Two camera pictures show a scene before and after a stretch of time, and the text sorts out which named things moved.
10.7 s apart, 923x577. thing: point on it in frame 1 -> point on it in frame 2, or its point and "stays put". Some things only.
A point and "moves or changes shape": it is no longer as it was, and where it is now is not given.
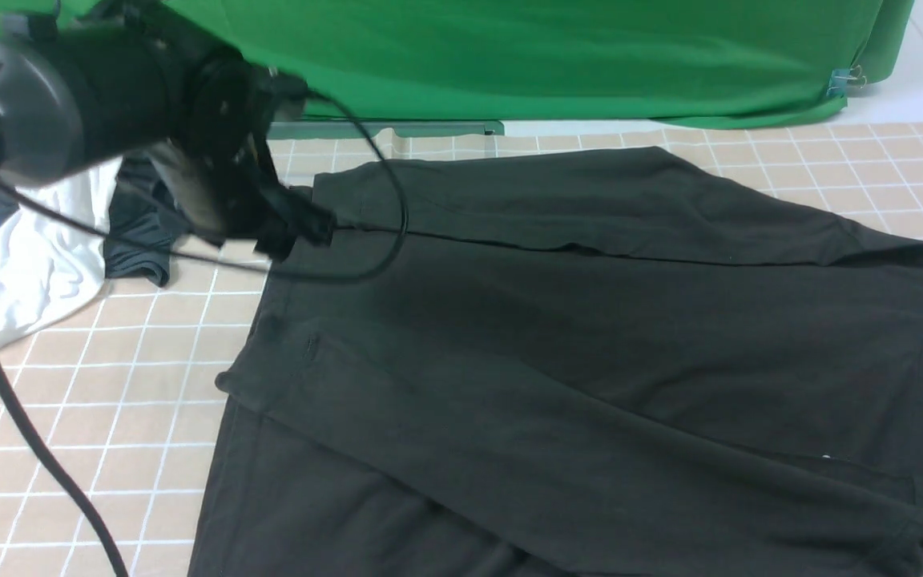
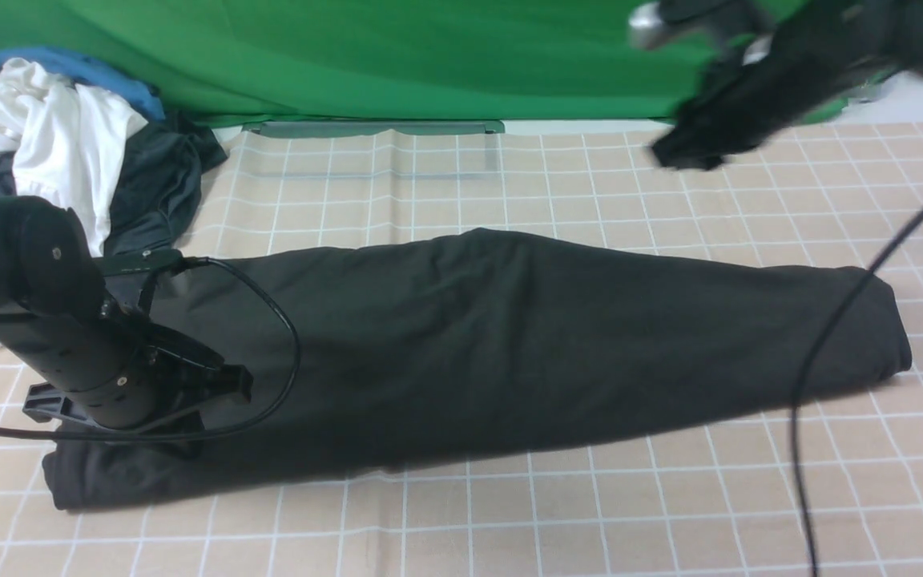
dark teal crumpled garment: (143, 223) stays put
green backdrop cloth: (649, 64) stays put
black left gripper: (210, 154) -> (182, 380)
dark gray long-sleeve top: (594, 362) moves or changes shape
